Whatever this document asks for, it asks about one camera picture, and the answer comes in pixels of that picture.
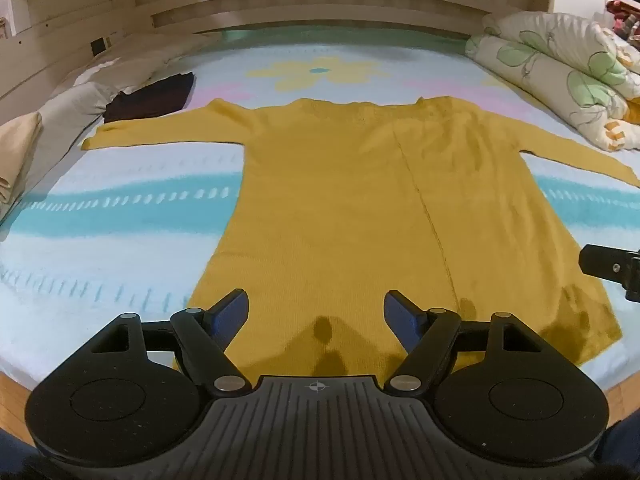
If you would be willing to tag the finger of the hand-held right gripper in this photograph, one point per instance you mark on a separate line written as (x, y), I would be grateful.
(607, 261)

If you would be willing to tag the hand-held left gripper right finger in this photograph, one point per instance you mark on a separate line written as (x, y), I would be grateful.
(400, 312)

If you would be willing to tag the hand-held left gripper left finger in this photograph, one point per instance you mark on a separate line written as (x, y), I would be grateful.
(233, 312)

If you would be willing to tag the yellow knit sweater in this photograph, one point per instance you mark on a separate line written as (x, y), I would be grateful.
(340, 200)

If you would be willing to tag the flower print bed sheet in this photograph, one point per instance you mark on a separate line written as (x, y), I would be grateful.
(125, 260)

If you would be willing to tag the floral print duvet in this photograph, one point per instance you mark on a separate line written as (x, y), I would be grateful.
(565, 65)

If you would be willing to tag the dark maroon folded cloth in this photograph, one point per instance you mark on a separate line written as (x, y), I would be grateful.
(150, 96)

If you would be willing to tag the red patterned item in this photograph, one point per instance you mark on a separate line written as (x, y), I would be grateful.
(625, 17)

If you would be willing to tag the grey pillow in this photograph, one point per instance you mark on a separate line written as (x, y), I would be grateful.
(70, 110)

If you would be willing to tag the beige folded cloth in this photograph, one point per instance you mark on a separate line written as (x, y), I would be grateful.
(17, 160)

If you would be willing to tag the wooden headboard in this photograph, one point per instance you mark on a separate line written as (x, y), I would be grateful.
(300, 5)

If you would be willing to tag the wall socket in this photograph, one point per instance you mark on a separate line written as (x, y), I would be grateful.
(98, 46)

